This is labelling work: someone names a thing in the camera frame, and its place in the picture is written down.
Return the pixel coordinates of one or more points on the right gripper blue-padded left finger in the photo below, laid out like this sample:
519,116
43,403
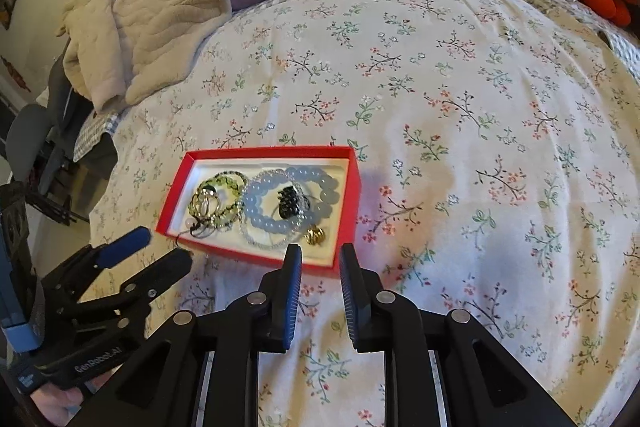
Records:
203,370

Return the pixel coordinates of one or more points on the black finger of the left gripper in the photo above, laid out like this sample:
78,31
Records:
150,283

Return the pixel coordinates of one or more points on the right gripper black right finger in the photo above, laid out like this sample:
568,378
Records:
439,369

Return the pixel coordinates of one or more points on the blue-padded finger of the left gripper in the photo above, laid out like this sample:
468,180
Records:
112,254

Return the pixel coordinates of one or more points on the gold silver bangle rings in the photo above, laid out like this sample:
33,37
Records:
205,204

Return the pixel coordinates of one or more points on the red cardboard box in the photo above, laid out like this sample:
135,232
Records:
226,203

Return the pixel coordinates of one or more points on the black hair claw clip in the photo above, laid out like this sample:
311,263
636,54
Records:
291,203

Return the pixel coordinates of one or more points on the person's left hand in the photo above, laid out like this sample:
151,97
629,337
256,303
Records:
56,404

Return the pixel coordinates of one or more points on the dark clothing on chair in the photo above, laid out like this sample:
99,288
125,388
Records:
41,143

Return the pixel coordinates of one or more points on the checked grey cloth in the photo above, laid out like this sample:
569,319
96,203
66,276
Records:
93,130

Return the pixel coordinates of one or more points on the floral white bedsheet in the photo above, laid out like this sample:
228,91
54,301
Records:
498,148

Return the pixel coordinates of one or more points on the beige fleece blanket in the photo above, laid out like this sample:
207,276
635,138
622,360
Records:
122,51

